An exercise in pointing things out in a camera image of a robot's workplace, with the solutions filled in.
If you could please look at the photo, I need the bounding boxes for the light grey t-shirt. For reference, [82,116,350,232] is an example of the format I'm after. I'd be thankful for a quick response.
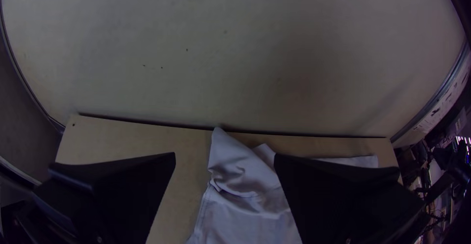
[185,127,380,244]

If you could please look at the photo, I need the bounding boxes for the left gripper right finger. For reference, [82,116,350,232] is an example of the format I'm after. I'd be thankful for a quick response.
[273,153,430,244]

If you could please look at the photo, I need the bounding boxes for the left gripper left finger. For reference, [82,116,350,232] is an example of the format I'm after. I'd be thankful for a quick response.
[33,152,177,244]

